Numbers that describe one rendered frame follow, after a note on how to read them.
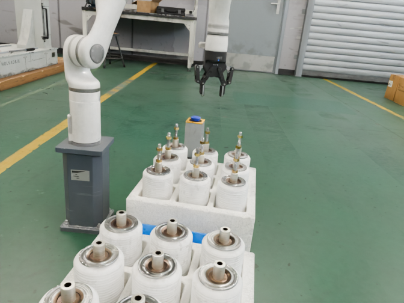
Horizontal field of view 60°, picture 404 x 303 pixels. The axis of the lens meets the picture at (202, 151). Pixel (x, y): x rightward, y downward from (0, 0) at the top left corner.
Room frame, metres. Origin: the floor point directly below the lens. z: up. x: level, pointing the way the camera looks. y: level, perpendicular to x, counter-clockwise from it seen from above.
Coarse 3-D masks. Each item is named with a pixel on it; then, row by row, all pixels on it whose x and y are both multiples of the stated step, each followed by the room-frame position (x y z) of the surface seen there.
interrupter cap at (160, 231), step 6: (156, 228) 0.67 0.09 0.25; (162, 228) 0.67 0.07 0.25; (180, 228) 0.68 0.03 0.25; (186, 228) 0.68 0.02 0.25; (156, 234) 0.64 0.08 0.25; (162, 234) 0.65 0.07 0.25; (168, 234) 0.65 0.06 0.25; (174, 234) 0.66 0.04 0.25; (180, 234) 0.65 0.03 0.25; (186, 234) 0.65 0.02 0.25; (168, 240) 0.63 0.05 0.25; (174, 240) 0.63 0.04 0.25; (180, 240) 0.63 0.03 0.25
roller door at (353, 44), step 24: (312, 0) 5.88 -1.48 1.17; (336, 0) 5.93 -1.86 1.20; (360, 0) 5.91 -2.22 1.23; (384, 0) 5.91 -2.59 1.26; (312, 24) 5.91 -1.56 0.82; (336, 24) 5.91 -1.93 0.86; (360, 24) 5.92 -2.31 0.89; (384, 24) 5.92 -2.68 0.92; (312, 48) 5.91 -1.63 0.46; (336, 48) 5.93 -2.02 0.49; (360, 48) 5.91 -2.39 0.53; (384, 48) 5.91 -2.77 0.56; (312, 72) 5.92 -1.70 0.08; (336, 72) 5.92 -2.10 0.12; (360, 72) 5.91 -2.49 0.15; (384, 72) 5.92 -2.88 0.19
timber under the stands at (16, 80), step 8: (56, 64) 4.17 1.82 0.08; (24, 72) 3.45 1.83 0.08; (32, 72) 3.50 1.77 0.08; (40, 72) 3.62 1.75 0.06; (48, 72) 3.79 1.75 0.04; (56, 72) 3.99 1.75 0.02; (0, 80) 2.97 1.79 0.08; (8, 80) 3.02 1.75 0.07; (16, 80) 3.15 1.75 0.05; (24, 80) 3.28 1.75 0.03; (32, 80) 3.44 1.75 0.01; (0, 88) 2.89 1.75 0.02; (8, 88) 3.01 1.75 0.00
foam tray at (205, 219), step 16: (176, 192) 0.99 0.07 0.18; (128, 208) 0.92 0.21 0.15; (144, 208) 0.92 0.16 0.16; (160, 208) 0.91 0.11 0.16; (176, 208) 0.91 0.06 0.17; (192, 208) 0.90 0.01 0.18; (208, 208) 0.91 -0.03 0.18; (192, 224) 0.90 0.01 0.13; (208, 224) 0.89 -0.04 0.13; (224, 224) 0.89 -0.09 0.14; (240, 224) 0.88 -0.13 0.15
